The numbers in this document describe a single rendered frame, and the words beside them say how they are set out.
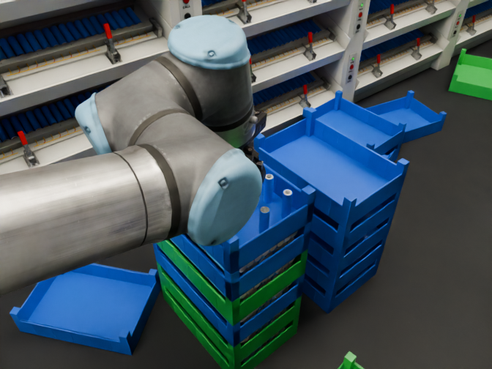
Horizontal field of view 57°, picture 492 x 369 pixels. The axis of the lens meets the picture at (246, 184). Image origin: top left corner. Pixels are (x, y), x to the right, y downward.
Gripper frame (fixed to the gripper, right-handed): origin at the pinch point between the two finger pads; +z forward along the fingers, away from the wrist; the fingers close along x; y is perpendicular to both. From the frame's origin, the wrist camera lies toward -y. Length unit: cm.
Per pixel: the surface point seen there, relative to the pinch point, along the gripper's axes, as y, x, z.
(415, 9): -138, 23, 51
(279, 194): -6.5, 4.8, 7.6
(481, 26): -179, 57, 84
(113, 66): -30, -45, 4
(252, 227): 3.1, 2.6, 5.6
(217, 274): 13.5, -0.7, 7.1
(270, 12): -74, -19, 15
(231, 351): 20.9, 2.1, 28.6
